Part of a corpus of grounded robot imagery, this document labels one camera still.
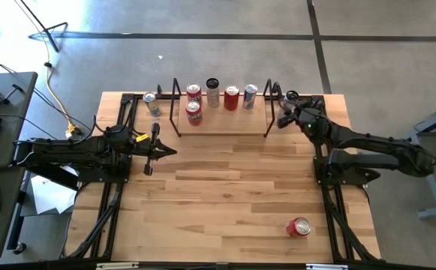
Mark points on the white Celsius can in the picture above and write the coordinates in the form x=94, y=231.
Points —
x=212, y=95
x=292, y=95

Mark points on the silver blue Red Bull can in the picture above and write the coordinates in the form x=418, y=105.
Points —
x=153, y=107

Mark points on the light blue Red Bull can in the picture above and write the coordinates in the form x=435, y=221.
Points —
x=250, y=98

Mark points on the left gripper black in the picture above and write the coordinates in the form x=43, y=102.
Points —
x=140, y=148

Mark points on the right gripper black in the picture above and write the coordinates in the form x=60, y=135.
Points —
x=313, y=122

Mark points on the black caster wheel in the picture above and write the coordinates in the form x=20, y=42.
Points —
x=20, y=248

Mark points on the white paper sheet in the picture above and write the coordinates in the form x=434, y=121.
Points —
x=49, y=195

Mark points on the workbench with blue metal legs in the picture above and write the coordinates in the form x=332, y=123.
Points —
x=426, y=187

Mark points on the silver metal plate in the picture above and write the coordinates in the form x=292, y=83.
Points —
x=116, y=266
x=326, y=267

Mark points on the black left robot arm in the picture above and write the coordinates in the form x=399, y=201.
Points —
x=71, y=152

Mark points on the black aluminium table frame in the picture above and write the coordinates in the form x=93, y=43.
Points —
x=127, y=99

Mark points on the black triangular bracket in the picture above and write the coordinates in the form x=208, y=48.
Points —
x=277, y=90
x=160, y=93

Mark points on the red Coca-Cola can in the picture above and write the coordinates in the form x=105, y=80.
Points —
x=296, y=228
x=232, y=100

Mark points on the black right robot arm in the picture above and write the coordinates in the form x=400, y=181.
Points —
x=371, y=140

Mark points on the grey desk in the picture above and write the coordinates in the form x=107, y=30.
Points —
x=9, y=127

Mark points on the black floor stand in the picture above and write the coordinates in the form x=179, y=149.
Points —
x=47, y=37

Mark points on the black support beam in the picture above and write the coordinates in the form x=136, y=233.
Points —
x=52, y=176

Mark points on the yellow tag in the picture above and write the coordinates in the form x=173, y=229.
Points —
x=142, y=138

